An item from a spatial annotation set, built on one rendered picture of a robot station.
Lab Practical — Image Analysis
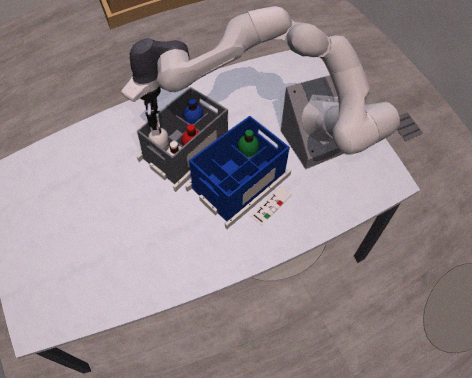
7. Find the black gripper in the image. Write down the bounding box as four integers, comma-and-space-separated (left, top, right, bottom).
140, 87, 161, 136

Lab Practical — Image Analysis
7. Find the red bottle with pink label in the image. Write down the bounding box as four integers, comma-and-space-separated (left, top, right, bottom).
182, 124, 199, 146

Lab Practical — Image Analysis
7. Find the green bottle with pale green label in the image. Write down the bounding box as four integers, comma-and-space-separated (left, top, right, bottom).
238, 130, 259, 159

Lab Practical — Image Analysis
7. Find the white bottle with grey label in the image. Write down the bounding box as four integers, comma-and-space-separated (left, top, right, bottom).
148, 123, 170, 154

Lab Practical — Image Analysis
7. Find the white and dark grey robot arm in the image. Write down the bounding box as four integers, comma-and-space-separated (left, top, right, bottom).
121, 6, 400, 155

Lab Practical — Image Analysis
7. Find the white paper pick list strip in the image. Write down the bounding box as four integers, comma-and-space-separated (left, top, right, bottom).
250, 186, 292, 225

